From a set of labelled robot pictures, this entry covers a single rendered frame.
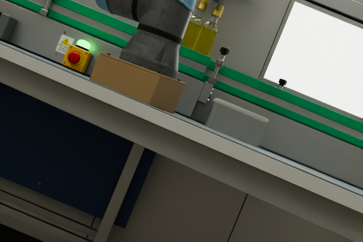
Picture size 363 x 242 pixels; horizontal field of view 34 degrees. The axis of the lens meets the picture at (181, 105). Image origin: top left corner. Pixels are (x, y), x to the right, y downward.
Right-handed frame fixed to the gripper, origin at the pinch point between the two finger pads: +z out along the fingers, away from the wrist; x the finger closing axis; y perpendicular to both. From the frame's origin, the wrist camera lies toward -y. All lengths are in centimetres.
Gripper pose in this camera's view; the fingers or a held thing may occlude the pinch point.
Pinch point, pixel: (219, 7)
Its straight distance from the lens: 214.3
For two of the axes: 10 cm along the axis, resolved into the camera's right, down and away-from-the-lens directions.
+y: -9.2, -3.8, 0.1
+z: -3.8, 9.2, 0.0
